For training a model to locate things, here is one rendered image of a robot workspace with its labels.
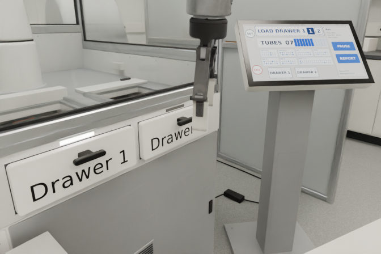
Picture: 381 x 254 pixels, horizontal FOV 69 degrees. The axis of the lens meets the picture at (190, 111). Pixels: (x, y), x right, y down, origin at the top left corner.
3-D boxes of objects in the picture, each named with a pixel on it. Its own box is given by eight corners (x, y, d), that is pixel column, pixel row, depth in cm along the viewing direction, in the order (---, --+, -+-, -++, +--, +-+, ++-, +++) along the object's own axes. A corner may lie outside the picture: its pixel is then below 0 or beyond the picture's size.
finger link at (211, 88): (202, 78, 66) (202, 77, 66) (200, 105, 68) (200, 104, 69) (214, 79, 65) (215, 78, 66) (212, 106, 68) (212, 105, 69)
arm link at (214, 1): (235, -14, 55) (232, 17, 57) (190, -16, 56) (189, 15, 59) (234, -16, 47) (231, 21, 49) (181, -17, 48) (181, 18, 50)
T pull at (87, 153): (106, 155, 63) (106, 149, 62) (75, 167, 57) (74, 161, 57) (98, 150, 65) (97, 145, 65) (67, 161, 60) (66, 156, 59)
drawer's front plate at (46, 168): (136, 164, 75) (134, 126, 72) (18, 217, 54) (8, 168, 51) (132, 162, 76) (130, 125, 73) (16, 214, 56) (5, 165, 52)
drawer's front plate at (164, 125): (208, 131, 98) (208, 102, 94) (144, 161, 77) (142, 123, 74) (204, 130, 99) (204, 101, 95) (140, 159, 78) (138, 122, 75)
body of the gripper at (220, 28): (227, 19, 49) (223, 70, 53) (228, 16, 57) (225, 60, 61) (185, 17, 50) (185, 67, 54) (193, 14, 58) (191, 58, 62)
